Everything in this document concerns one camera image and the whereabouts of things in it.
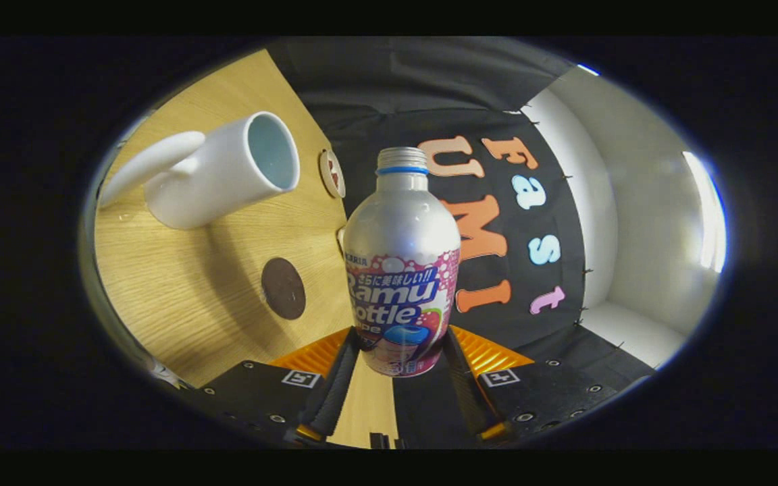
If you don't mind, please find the white cup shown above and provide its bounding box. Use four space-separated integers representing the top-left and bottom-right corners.
99 111 301 231

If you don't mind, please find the silver juice bottle pink label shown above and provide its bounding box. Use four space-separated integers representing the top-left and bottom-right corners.
343 146 462 378

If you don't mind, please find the dark brown round coaster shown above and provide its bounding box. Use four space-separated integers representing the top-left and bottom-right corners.
261 257 307 321

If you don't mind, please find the small white plate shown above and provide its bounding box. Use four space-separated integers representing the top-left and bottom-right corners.
319 148 347 199

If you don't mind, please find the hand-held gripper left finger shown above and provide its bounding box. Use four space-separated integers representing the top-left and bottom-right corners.
194 327 366 446

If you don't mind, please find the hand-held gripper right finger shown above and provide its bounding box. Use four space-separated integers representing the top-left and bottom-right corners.
443 325 626 443

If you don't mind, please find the wooden table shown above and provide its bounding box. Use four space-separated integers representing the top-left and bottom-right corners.
92 49 400 450

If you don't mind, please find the black backdrop cloth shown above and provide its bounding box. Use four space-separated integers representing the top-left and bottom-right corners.
267 37 656 450

